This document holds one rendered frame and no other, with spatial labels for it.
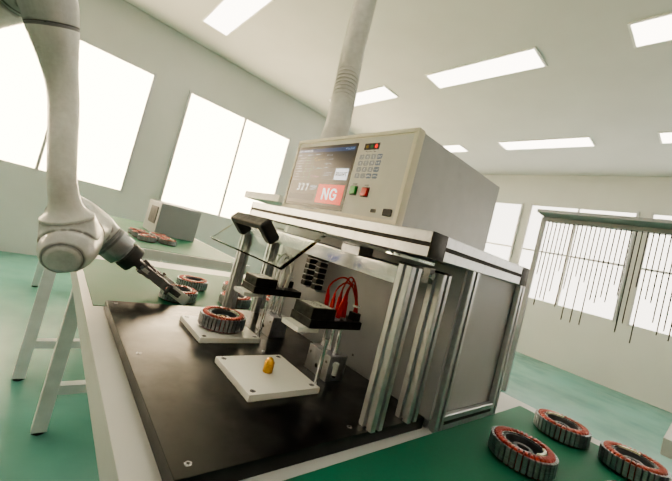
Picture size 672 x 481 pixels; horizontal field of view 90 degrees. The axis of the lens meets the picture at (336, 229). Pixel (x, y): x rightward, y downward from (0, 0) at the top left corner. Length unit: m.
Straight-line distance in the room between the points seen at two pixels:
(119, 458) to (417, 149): 0.66
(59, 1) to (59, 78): 0.16
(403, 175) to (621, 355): 6.32
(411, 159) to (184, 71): 5.11
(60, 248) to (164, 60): 4.84
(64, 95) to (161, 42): 4.66
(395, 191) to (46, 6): 0.83
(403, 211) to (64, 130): 0.77
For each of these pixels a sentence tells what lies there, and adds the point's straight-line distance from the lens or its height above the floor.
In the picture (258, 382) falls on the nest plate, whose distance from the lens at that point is 0.67.
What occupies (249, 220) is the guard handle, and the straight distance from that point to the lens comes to 0.51.
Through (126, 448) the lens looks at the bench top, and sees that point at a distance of 0.55.
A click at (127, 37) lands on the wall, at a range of 5.58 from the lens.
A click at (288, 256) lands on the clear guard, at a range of 0.43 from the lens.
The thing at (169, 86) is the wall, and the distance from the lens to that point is 5.54.
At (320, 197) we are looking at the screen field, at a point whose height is 1.16.
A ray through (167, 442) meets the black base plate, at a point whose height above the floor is 0.77.
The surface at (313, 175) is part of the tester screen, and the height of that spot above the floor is 1.22.
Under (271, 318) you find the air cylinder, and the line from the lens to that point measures 0.94.
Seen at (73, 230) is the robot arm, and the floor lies 0.93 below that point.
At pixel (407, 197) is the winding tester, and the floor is 1.18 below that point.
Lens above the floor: 1.05
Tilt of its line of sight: 2 degrees up
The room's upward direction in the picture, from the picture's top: 15 degrees clockwise
